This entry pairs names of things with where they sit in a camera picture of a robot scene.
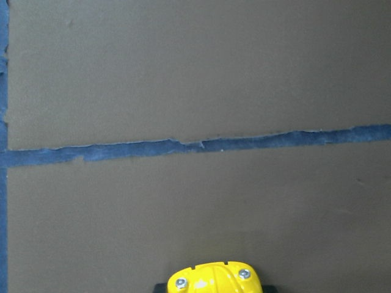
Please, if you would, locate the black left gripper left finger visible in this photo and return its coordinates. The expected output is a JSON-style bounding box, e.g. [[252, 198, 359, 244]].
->
[[153, 283, 167, 293]]

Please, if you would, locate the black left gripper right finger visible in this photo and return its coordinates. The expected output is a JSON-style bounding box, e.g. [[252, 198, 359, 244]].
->
[[262, 284, 279, 293]]

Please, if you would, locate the yellow beetle toy car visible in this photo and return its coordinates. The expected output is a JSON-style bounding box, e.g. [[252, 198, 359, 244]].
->
[[167, 261, 263, 293]]

